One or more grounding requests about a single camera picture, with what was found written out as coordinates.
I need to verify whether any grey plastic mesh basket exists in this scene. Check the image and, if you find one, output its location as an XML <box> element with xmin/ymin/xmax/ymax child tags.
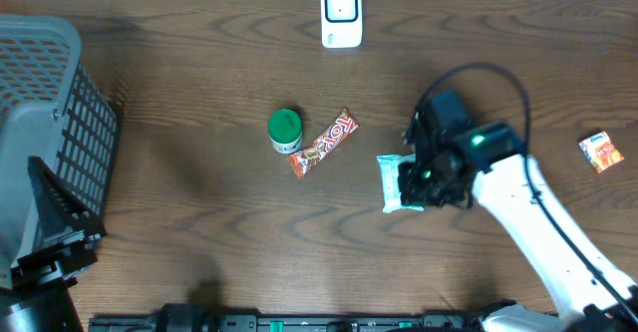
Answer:
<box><xmin>1</xmin><ymin>14</ymin><xmax>120</xmax><ymax>289</ymax></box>

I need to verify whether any right black cable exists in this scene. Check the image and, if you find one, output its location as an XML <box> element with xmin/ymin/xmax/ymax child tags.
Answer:
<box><xmin>402</xmin><ymin>62</ymin><xmax>638</xmax><ymax>313</ymax></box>

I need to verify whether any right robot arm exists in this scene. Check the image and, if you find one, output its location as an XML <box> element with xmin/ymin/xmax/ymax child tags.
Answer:
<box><xmin>398</xmin><ymin>91</ymin><xmax>637</xmax><ymax>331</ymax></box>

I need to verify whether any green lid white jar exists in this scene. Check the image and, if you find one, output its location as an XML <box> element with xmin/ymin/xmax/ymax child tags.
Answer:
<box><xmin>267</xmin><ymin>109</ymin><xmax>303</xmax><ymax>155</ymax></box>

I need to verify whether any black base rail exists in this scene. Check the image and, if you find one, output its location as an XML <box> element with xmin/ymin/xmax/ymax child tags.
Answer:
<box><xmin>88</xmin><ymin>299</ymin><xmax>514</xmax><ymax>332</ymax></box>

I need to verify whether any orange chocolate bar wrapper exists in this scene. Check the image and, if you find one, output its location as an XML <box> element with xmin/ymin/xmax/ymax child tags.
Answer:
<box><xmin>288</xmin><ymin>108</ymin><xmax>360</xmax><ymax>179</ymax></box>

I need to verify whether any light blue wet wipes pack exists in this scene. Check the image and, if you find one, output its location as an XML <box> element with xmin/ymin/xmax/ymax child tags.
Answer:
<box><xmin>377</xmin><ymin>155</ymin><xmax>425</xmax><ymax>213</ymax></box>

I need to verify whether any orange Kleenex tissue pack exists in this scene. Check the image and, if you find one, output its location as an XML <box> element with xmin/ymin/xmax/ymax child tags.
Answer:
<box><xmin>579</xmin><ymin>131</ymin><xmax>624</xmax><ymax>173</ymax></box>

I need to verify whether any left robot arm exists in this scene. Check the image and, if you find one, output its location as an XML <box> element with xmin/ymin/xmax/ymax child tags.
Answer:
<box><xmin>1</xmin><ymin>157</ymin><xmax>107</xmax><ymax>331</ymax></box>

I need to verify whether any white barcode scanner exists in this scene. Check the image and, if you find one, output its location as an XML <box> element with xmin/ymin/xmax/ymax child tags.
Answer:
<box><xmin>320</xmin><ymin>0</ymin><xmax>363</xmax><ymax>49</ymax></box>

